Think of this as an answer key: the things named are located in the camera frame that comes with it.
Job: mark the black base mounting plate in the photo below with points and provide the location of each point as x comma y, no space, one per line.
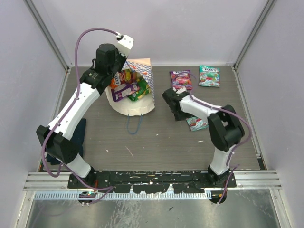
158,181

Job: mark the blue checkered paper bag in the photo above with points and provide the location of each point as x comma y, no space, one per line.
144,105

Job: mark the teal white snack packet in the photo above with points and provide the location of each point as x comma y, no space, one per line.
196,124

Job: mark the white slotted cable duct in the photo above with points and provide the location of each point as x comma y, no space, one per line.
79,195

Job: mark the green snack packet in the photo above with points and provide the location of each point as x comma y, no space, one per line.
143,90

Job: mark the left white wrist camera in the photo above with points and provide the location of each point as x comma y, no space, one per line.
124,45

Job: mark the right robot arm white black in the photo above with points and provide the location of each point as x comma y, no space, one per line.
225,128

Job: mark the teal mint candy packet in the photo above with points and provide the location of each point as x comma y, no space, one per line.
209,76

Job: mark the dark navy cloth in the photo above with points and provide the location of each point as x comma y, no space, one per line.
77,138

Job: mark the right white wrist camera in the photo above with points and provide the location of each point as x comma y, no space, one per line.
180,90

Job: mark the orange snack packet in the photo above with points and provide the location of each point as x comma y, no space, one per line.
126,76

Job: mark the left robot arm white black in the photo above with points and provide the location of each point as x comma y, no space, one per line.
55,138

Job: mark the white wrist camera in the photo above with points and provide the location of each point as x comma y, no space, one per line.
124,45
180,90

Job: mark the purple snack packet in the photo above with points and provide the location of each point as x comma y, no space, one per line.
181,79
124,90

